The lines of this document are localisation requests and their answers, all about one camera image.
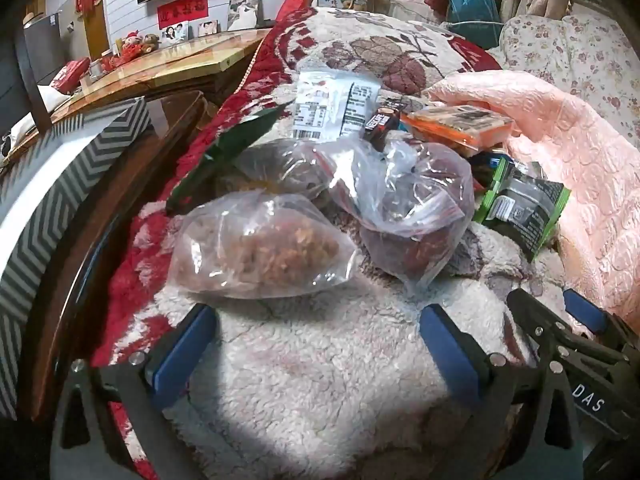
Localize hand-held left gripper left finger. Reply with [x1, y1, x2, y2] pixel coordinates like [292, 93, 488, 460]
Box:
[50, 304, 217, 480]

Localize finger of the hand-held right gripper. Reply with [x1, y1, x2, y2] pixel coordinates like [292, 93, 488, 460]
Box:
[506, 288, 628, 376]
[563, 289, 640, 356]

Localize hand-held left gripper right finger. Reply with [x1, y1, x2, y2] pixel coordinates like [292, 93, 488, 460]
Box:
[420, 304, 583, 480]

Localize clear bag of walnuts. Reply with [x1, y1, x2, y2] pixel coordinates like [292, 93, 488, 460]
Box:
[170, 191, 357, 302]

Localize clear bag of red dates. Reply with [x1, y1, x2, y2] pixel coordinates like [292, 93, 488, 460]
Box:
[327, 139, 476, 297]

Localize orange cracker packet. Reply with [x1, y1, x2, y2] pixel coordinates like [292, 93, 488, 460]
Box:
[400, 104, 517, 159]

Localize grey chevron cardboard box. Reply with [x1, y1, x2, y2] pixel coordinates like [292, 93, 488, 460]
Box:
[0, 97, 152, 422]

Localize green and black snack packet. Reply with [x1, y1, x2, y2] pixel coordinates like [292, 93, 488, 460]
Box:
[472, 154, 572, 262]

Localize red and cream floral blanket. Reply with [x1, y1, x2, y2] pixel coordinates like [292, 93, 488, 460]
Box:
[95, 0, 566, 480]

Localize pink quilt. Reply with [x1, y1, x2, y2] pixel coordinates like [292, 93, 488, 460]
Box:
[427, 70, 640, 336]

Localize dark green foil packet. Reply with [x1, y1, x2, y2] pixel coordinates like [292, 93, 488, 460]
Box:
[165, 102, 297, 215]

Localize clear bag of brown nuts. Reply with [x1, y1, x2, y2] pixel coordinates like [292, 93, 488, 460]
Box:
[234, 139, 343, 202]

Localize dark glass side table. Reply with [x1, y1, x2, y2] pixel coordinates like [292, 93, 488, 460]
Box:
[15, 90, 212, 423]

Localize small brown chocolate packet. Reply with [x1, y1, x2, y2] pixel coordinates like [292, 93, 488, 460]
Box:
[360, 100, 409, 154]

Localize floral sofa cover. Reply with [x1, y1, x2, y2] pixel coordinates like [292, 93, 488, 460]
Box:
[499, 12, 640, 147]

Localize clear packet with white label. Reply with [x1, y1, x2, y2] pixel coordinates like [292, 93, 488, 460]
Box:
[292, 70, 382, 142]

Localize wooden table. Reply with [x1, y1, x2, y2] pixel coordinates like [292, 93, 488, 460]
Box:
[0, 27, 273, 161]

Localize red gift box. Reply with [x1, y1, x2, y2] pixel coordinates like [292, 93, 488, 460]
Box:
[50, 58, 92, 95]

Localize teal bag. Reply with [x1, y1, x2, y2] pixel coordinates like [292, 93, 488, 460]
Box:
[446, 0, 501, 37]

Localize plush toys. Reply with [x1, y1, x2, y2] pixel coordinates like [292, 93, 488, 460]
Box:
[116, 31, 160, 57]

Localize small framed couple photo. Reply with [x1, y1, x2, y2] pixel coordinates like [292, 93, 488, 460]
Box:
[161, 22, 190, 44]

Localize large wedding photo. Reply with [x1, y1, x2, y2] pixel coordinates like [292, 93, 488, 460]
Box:
[227, 0, 261, 31]

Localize red wall banner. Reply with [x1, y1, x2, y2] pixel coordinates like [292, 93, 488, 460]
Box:
[157, 0, 209, 29]

